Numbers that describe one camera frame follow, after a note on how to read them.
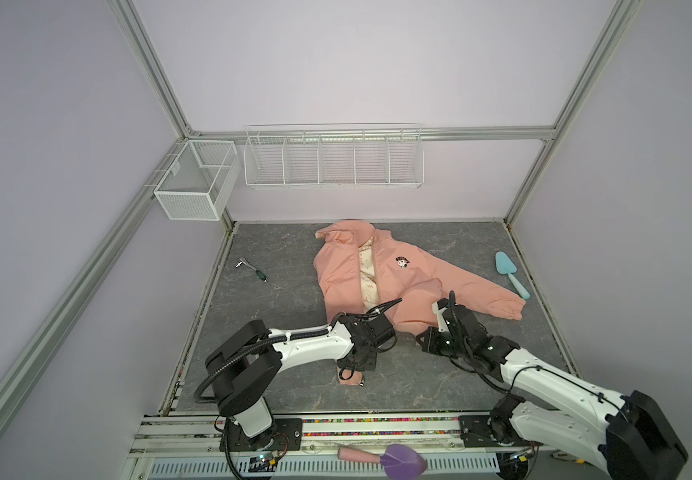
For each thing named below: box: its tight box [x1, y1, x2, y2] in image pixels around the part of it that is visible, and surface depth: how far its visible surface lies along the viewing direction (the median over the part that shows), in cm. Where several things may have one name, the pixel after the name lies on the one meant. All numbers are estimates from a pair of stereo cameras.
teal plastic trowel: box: [495, 251, 531, 300], surface depth 107 cm
